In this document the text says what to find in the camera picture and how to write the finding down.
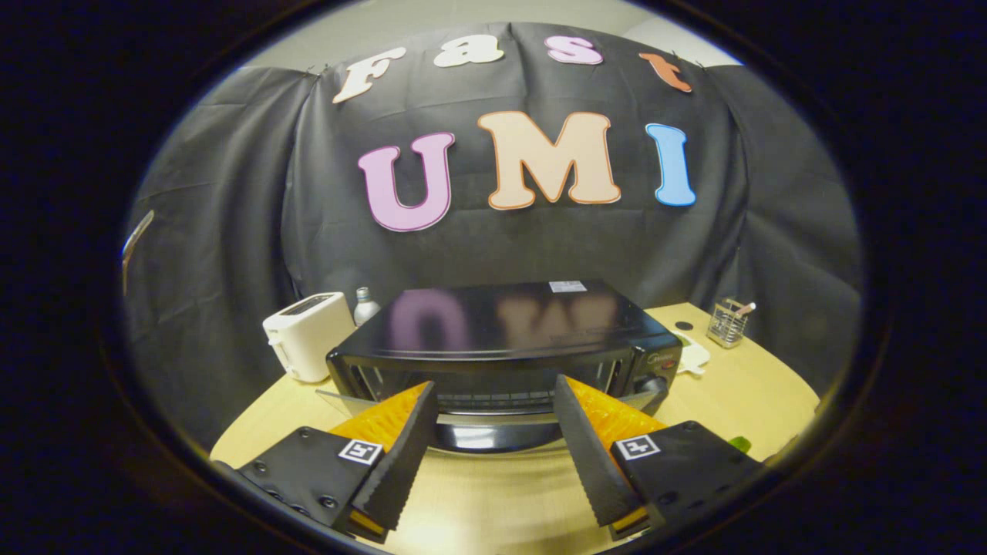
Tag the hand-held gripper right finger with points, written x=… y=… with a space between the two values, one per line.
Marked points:
x=594 y=462

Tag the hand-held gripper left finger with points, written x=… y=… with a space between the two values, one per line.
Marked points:
x=397 y=470

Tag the black toaster oven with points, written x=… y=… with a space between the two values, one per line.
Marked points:
x=501 y=324

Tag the white bread toaster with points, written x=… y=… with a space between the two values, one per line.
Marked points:
x=308 y=335

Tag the white sectioned dish of grains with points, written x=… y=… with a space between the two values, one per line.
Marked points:
x=692 y=356

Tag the clear bottle with silver cap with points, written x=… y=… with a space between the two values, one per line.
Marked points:
x=365 y=306

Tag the pink stick in holder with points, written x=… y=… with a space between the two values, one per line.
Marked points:
x=745 y=308

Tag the black backdrop cloth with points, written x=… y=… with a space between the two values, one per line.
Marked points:
x=231 y=216

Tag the thin printed panel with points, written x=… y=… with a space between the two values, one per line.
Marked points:
x=135 y=247

